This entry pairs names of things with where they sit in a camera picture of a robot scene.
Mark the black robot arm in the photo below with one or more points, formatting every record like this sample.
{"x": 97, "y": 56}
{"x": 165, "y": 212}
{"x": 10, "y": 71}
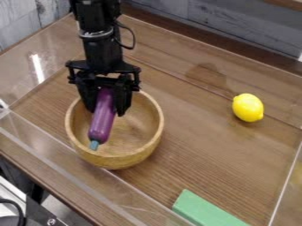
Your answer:
{"x": 96, "y": 18}

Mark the clear acrylic enclosure wall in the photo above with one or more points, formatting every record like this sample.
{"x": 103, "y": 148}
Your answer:
{"x": 238, "y": 164}

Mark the purple toy eggplant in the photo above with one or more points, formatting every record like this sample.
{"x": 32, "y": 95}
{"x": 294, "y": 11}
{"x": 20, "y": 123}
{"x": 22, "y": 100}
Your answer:
{"x": 103, "y": 118}

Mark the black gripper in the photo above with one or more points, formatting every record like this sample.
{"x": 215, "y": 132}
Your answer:
{"x": 100, "y": 70}

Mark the brown wooden bowl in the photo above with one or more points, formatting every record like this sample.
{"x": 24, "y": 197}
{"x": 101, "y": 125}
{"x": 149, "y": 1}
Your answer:
{"x": 133, "y": 137}

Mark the green block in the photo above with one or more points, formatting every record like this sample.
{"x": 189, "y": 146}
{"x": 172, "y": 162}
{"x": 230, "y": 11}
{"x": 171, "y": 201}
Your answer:
{"x": 201, "y": 212}

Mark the yellow toy lemon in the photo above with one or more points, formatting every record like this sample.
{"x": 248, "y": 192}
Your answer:
{"x": 248, "y": 108}

